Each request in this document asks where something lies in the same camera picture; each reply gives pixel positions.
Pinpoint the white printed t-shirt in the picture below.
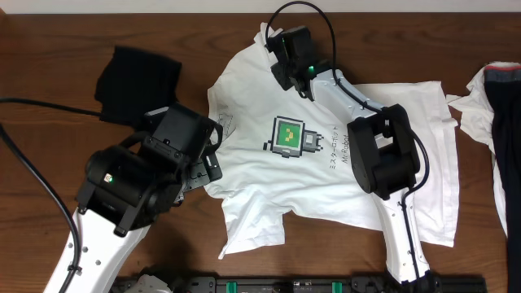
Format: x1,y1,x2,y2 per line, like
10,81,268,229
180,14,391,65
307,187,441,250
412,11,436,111
206,24,459,254

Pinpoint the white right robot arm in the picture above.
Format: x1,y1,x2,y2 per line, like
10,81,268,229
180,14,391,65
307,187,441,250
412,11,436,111
271,61,437,292

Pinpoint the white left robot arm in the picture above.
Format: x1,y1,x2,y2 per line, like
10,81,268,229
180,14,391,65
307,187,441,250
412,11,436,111
45,126,222,292

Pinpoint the black folded cloth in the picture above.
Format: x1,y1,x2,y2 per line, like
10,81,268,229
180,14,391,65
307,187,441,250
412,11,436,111
94,46,182,129

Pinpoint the white crumpled garment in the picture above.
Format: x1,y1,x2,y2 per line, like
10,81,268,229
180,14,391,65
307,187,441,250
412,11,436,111
446,62,520,236

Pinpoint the dark navy striped garment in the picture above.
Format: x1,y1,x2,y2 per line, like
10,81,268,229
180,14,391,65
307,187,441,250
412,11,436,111
484,65,520,293

